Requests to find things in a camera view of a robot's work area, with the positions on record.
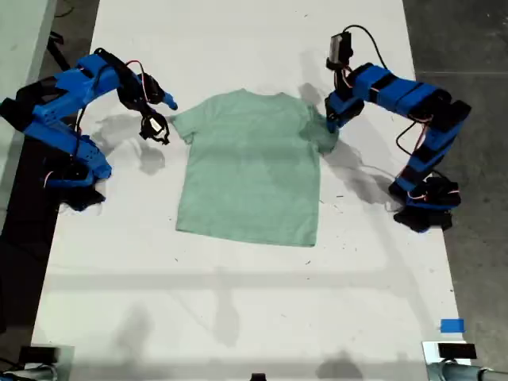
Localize pale green T-shirt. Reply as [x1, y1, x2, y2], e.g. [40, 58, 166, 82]
[170, 89, 338, 248]

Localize grey blue object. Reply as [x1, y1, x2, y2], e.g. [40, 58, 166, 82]
[0, 363, 60, 381]
[426, 360, 508, 381]

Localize black camera box, grey face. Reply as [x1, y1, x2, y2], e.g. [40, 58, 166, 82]
[325, 32, 354, 71]

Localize white plate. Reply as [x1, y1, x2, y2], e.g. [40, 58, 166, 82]
[421, 340, 473, 366]

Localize small black box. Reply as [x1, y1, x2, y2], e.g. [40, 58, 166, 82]
[18, 346, 60, 364]
[437, 343, 477, 360]

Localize black camera cable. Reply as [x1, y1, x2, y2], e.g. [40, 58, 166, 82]
[343, 25, 390, 71]

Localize black stand leg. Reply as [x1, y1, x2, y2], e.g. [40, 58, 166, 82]
[46, 33, 80, 75]

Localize pale side table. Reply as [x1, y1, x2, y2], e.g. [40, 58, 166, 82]
[0, 0, 59, 233]

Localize black camera box, ring mount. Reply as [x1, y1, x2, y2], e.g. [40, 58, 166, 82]
[138, 113, 171, 146]

